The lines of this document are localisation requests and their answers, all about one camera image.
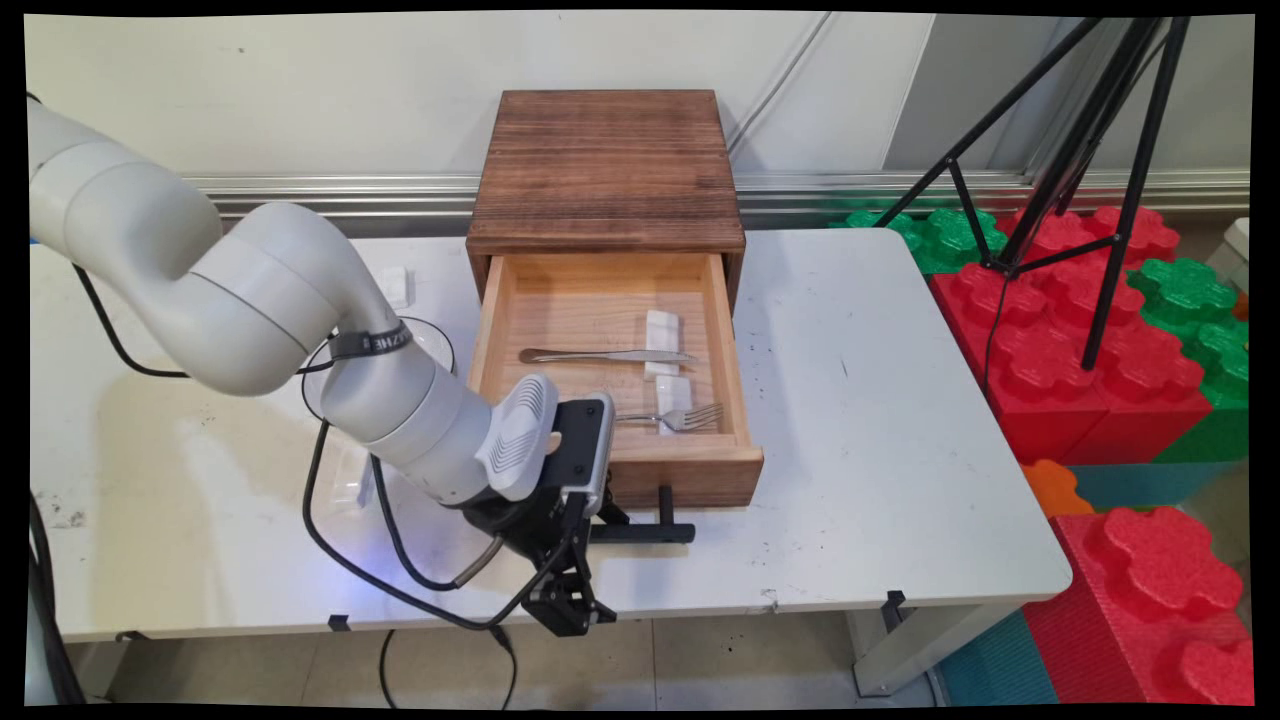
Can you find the black tripod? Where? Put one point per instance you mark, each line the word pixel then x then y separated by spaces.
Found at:
pixel 1140 180

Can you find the silver table knife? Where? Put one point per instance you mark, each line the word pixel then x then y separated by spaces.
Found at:
pixel 600 356

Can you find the white plate with black rim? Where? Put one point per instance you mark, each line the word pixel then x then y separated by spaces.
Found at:
pixel 435 345

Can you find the grey table leg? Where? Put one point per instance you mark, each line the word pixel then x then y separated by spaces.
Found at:
pixel 920 645

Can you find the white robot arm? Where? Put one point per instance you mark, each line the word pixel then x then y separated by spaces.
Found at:
pixel 250 290

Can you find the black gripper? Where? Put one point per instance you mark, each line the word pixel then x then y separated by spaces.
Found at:
pixel 530 530

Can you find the orange foam building block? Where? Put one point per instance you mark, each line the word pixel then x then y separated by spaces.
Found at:
pixel 1055 490

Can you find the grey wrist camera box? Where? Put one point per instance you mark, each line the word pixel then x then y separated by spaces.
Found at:
pixel 590 450

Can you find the teal foam building block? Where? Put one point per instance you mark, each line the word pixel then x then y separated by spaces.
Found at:
pixel 1140 485

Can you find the silver fork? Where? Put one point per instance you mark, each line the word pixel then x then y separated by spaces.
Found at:
pixel 700 417

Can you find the aluminium wall rail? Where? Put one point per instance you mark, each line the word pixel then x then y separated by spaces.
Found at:
pixel 820 186

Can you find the thin grey wall pipe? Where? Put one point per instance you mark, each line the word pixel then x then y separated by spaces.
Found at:
pixel 780 82

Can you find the light wooden drawer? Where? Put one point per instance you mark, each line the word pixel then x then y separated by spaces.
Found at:
pixel 585 300

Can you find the white box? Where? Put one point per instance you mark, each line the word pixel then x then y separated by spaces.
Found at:
pixel 1235 250

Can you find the green foam building block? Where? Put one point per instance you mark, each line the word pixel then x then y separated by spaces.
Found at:
pixel 945 240
pixel 1190 295

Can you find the red foam building block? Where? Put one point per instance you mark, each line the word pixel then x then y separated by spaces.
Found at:
pixel 1050 370
pixel 1160 570

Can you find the white cutlery rest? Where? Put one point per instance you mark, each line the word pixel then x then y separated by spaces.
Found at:
pixel 662 330
pixel 398 288
pixel 673 392
pixel 350 490

